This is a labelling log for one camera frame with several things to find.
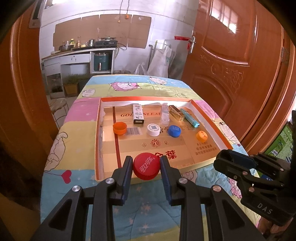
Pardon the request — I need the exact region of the dark green air fryer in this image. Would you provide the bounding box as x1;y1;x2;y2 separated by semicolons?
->
94;52;110;71

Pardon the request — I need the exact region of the shallow orange cardboard box tray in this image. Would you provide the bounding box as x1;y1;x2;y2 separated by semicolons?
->
95;96;232;181

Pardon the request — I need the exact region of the light blue lighter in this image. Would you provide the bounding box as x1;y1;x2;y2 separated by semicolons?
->
180;108;200;128

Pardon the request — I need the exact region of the white black rectangular lighter box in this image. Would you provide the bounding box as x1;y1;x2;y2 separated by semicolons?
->
132;104;144;125

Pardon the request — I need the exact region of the black gas stove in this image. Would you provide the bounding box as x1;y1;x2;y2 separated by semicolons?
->
94;37;118;48

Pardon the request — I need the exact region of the gold lipstick case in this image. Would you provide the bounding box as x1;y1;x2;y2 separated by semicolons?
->
169;105;185;121

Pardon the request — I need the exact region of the orange open bottle cap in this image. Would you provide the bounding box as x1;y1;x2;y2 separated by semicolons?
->
112;121;127;135

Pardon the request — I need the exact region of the orange bottle cap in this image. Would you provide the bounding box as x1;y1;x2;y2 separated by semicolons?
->
196;131;208;143
112;121;127;135

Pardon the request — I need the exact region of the white plastic bag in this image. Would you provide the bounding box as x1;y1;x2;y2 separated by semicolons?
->
147;46;172;78

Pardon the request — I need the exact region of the clear plastic bottle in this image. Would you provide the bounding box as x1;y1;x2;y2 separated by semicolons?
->
161;103;170;126

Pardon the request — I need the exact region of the brown wooden door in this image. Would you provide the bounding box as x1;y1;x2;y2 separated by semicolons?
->
182;1;295;154

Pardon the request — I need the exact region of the blue bottle cap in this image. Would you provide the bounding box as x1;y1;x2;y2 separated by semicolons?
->
168;125;181;138

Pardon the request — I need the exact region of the white kitchen counter cabinet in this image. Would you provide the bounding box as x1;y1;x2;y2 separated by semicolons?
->
41;48;116;98

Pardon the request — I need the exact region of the colourful cartoon quilt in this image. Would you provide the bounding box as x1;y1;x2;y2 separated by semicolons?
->
40;74;261;241

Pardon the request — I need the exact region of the white bottle cap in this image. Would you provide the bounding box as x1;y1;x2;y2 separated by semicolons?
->
147;123;161;137

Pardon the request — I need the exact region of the red bottle cap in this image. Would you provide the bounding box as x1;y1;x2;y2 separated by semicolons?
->
133;153;160;181

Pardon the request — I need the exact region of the brown wooden door frame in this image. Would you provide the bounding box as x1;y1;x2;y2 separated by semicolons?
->
1;1;58;179

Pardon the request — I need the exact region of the green blue cardboard box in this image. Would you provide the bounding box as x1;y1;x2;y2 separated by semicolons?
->
264;121;293;163

